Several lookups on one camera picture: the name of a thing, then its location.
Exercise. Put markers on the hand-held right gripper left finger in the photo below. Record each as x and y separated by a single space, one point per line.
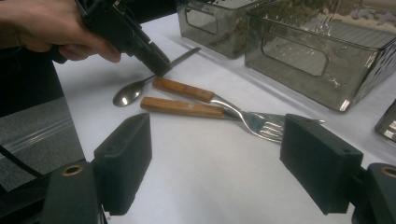
123 161

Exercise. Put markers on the metal spoon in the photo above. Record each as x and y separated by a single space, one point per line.
127 93

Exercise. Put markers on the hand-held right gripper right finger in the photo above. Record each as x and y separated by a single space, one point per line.
319 161

